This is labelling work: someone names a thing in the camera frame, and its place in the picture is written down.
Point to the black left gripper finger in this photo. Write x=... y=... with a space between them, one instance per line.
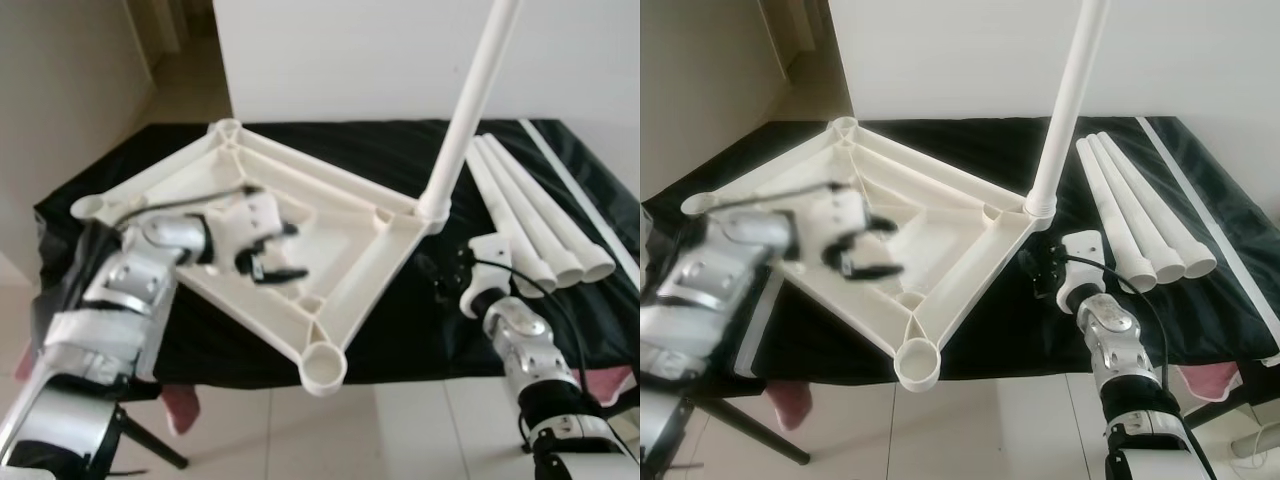
x=880 y=225
x=280 y=273
x=875 y=271
x=284 y=232

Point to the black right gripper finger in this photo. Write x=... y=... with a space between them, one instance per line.
x=443 y=295
x=1027 y=259
x=1033 y=291
x=432 y=264

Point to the white plastic table top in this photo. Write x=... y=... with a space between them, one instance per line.
x=360 y=240
x=960 y=240

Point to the white plastic table leg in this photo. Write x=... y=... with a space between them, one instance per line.
x=472 y=100
x=1107 y=200
x=502 y=195
x=1070 y=100
x=1154 y=200
x=1129 y=200
x=526 y=200
x=549 y=200

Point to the pink cloth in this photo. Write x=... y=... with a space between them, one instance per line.
x=1210 y=380
x=610 y=385
x=180 y=410
x=790 y=405

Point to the black metal table leg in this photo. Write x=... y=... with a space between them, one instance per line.
x=760 y=435
x=1235 y=408
x=155 y=440

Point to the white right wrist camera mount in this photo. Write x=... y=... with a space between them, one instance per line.
x=1082 y=250
x=495 y=255

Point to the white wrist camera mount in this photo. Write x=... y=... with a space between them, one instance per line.
x=495 y=255
x=840 y=208
x=245 y=212
x=1082 y=250

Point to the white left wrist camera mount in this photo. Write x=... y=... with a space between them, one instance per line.
x=840 y=208
x=245 y=212

